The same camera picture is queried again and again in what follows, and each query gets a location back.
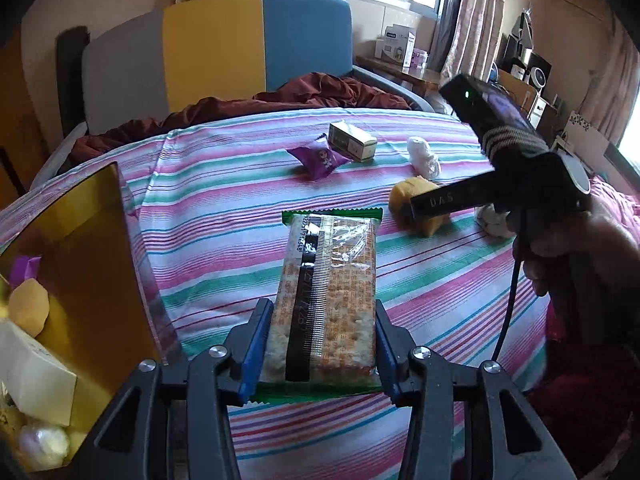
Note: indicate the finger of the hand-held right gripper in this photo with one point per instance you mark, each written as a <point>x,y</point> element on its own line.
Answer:
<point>450,199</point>

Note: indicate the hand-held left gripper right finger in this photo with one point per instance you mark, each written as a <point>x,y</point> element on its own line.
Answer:
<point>387,355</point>

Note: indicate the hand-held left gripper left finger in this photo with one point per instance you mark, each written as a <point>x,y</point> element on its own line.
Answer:
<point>255,355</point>

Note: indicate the yellow sponge block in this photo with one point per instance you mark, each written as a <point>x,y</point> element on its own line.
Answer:
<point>400,197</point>
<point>27,305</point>

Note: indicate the green-edged cracker packet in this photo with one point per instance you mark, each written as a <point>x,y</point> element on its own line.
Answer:
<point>330,290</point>

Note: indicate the gold-lined maroon gift box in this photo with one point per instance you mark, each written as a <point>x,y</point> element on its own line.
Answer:
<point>80,240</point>

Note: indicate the large white printed carton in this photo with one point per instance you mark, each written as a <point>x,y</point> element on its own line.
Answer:
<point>30,375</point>

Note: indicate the clear plastic bag ball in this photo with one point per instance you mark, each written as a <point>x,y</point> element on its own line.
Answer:
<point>42,442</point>

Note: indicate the purple item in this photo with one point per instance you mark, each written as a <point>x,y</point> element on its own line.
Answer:
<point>25,267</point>

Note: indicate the person's right hand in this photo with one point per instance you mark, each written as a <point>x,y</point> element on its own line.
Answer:
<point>575,240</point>

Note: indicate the small white plastic bag ball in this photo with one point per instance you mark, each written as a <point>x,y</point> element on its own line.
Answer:
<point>422,157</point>

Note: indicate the rolled cream knit sock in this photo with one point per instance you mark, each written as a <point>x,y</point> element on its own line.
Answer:
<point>492,225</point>

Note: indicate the black white speaker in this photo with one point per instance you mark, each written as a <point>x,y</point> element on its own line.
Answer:
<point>539,71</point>

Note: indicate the floral curtain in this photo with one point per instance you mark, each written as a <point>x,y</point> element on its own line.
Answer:
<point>480,20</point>

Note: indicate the small purple white box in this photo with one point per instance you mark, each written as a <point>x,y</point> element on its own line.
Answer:
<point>419,60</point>

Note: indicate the wooden desk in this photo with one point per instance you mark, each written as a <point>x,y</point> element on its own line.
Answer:
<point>400,72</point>

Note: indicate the small green white box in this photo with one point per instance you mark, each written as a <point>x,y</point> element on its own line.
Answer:
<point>350,140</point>

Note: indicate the white appliance carton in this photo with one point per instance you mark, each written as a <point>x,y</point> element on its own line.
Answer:
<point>395,45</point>

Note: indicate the purple snack packet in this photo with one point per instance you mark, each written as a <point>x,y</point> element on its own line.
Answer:
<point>320,157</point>

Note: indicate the striped pink green blanket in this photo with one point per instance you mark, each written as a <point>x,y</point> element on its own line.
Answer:
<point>225,220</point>

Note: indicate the maroon blanket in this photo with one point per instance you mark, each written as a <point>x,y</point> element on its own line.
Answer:
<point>320,90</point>

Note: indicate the person's red clothing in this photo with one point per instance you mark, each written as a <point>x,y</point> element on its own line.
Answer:
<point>590,385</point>

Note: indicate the grey yellow blue headboard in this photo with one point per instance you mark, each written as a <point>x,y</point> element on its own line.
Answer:
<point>210,50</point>

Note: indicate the grey bed side rail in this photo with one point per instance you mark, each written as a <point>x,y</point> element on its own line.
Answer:
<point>395,85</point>

